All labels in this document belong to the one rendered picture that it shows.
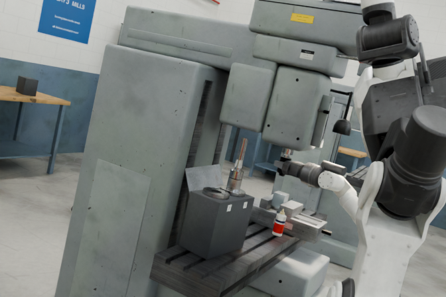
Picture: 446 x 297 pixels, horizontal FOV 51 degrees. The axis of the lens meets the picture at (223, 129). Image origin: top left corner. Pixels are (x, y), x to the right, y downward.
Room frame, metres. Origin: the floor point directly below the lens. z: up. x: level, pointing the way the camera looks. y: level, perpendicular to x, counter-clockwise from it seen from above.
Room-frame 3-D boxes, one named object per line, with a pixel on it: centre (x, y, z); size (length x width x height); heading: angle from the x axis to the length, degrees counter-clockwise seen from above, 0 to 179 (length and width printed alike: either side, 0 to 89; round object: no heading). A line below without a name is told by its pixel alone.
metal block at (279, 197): (1.96, -0.31, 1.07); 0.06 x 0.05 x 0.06; 155
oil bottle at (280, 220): (1.82, -0.31, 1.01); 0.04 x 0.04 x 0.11
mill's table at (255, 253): (1.86, -0.26, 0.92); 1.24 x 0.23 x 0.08; 154
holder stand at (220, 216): (1.51, -0.05, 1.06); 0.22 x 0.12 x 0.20; 147
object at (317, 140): (1.85, -0.38, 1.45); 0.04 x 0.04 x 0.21; 64
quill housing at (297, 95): (1.91, -0.28, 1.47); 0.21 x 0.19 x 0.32; 154
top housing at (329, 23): (1.91, -0.27, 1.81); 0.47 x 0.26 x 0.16; 64
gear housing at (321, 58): (1.92, -0.24, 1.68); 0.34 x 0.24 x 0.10; 64
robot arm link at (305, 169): (1.84, -0.35, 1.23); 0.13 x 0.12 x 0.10; 139
